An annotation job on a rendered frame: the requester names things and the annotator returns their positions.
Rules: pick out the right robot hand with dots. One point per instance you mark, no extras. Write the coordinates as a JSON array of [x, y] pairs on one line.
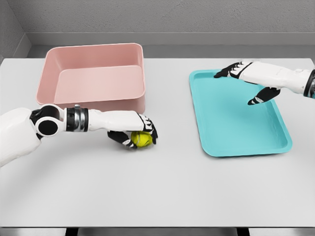
[[256, 73]]

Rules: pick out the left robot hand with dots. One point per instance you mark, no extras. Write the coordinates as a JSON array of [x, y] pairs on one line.
[[130, 120]]

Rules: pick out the yellow-green tennis ball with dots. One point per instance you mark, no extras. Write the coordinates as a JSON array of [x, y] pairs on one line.
[[140, 139]]

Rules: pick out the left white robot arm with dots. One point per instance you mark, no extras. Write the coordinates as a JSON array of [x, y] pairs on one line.
[[49, 120]]

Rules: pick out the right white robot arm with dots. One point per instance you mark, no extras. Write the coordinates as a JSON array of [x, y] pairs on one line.
[[295, 79]]

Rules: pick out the blue rectangular tray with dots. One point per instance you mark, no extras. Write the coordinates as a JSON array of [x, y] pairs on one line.
[[236, 115]]

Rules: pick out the pink rectangular basket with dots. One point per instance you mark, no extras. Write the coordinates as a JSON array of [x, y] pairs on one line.
[[93, 77]]

